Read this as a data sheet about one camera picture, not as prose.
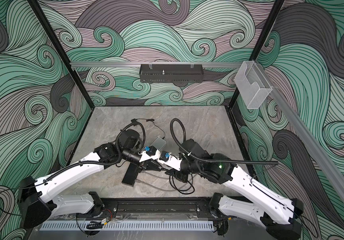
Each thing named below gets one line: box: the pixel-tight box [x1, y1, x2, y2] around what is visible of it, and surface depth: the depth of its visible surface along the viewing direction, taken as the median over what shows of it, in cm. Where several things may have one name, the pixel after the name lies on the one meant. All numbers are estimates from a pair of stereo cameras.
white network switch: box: [150, 137, 167, 151], surface depth 100 cm
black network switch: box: [121, 162, 139, 187], surface depth 84 cm
